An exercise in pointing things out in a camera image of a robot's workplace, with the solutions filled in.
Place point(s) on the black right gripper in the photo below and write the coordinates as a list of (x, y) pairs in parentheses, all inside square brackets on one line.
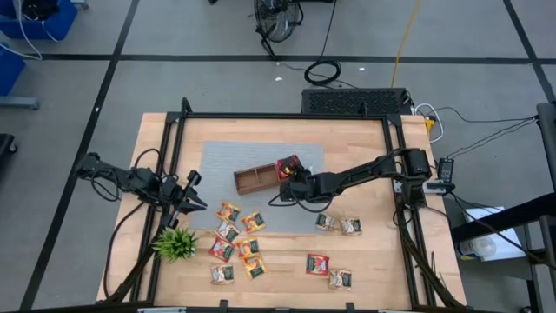
[(308, 189)]

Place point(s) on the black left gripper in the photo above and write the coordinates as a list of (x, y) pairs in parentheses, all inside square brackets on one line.
[(174, 195)]

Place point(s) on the red strawberry tea packet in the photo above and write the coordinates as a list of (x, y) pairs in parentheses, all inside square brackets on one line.
[(286, 165), (317, 265), (222, 249)]

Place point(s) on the wooden compartment tea box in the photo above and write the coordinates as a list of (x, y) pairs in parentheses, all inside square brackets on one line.
[(254, 179)]

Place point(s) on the orange mango tea packet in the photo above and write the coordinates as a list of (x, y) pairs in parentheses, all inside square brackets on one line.
[(247, 248), (229, 212), (254, 266), (253, 222)]

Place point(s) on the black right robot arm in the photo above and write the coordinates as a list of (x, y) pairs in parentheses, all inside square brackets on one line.
[(369, 169)]

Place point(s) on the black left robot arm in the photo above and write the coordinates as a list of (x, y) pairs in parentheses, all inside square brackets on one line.
[(130, 180)]

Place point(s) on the grey woven placemat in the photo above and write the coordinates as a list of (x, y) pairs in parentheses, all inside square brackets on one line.
[(226, 174)]

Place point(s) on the green plant in white pot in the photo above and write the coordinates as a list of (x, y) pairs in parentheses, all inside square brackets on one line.
[(174, 244)]

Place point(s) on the yellow power plug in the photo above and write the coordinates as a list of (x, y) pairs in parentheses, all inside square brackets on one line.
[(430, 125)]

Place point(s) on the black power adapter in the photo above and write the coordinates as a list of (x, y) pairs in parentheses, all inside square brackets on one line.
[(445, 169)]

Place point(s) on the black floor fan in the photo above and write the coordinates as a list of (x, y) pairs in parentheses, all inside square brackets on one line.
[(278, 19)]

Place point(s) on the white box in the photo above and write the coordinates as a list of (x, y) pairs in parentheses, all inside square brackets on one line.
[(491, 235)]

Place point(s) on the blue plastic bin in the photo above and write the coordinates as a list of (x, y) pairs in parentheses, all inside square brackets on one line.
[(11, 69), (65, 21)]

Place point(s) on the black aluminium table frame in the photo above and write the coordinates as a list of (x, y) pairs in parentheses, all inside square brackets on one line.
[(282, 116)]

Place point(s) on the grey clamp mount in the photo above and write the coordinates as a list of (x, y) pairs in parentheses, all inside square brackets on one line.
[(438, 187)]

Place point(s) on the black side table frame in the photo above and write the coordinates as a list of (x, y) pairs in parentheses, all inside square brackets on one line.
[(499, 219)]

